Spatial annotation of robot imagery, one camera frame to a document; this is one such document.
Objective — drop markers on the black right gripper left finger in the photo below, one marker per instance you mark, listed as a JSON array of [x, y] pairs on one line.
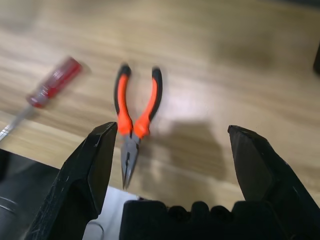
[[75, 180]]

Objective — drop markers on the orange black long-nose pliers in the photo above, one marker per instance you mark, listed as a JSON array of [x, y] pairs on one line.
[[125, 120]]

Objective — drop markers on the black plastic tool case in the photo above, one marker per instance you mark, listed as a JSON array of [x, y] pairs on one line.
[[317, 60]]

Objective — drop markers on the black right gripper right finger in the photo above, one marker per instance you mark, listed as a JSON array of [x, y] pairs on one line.
[[270, 180]]

